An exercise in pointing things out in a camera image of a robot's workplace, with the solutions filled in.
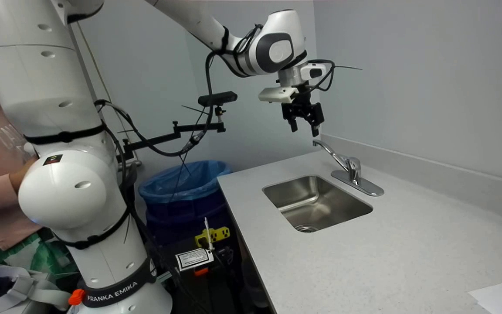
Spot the grey strap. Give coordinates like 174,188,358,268
0,263,72,314

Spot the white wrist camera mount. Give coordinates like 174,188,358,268
256,84,300,106

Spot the black stereo camera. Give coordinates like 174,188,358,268
195,89,241,108

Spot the chrome tap faucet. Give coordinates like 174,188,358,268
310,138,387,199

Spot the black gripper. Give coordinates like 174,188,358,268
281,85,326,139

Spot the white label card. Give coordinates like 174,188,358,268
174,248,216,274

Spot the blue lined trash bin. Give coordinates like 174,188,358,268
138,159,234,275

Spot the green patterned bag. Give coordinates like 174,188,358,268
0,228,82,295

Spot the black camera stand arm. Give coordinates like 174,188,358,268
119,117,229,162

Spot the orange stop button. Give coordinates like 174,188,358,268
66,288,86,309

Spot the yellow tag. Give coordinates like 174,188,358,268
194,225,234,249

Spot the stainless steel sink basin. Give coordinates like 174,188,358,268
262,174,375,234

